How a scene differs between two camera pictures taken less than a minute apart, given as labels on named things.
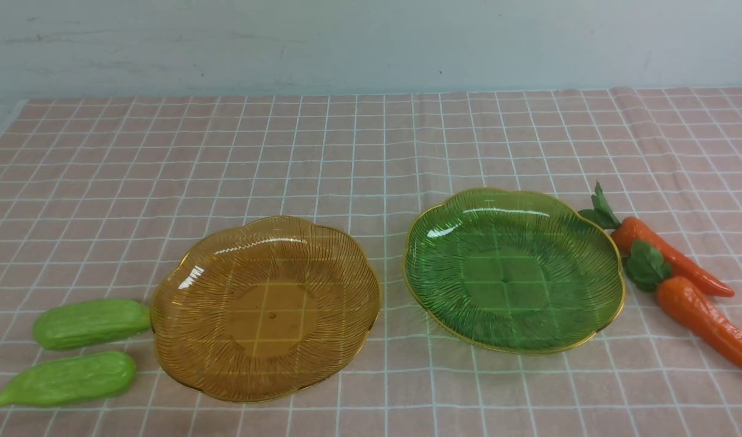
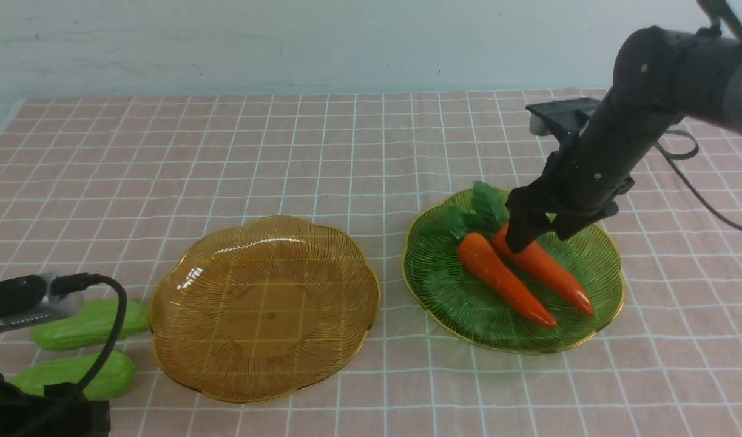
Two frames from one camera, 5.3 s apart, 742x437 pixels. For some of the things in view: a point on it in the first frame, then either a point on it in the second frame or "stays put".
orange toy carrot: [633, 229] -> [542, 264]
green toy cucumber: [78, 379] stays put
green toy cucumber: [79, 324] stays put
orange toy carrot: [633, 230] -> [483, 260]
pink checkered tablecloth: [85, 198] stays put
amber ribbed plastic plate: [271, 309] stays put
